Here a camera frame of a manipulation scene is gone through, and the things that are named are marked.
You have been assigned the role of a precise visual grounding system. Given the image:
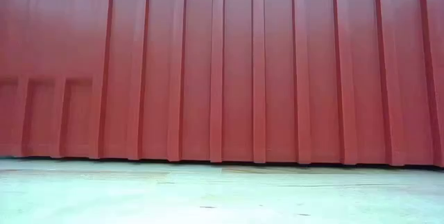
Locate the red ribbed plastic bin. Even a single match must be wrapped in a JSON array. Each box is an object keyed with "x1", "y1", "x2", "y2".
[{"x1": 0, "y1": 0, "x2": 444, "y2": 169}]

